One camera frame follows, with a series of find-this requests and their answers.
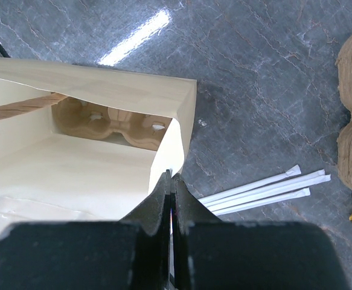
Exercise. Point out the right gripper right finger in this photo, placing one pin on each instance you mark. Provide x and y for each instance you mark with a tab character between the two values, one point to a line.
213	254

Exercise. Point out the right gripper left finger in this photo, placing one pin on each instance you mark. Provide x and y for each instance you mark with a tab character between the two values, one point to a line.
132	253

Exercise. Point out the beige paper bag with handles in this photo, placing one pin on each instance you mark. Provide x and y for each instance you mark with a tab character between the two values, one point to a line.
46	175

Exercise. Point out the white wrapped straw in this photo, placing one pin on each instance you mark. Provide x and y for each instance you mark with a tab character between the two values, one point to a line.
266	201
294	171
289	185

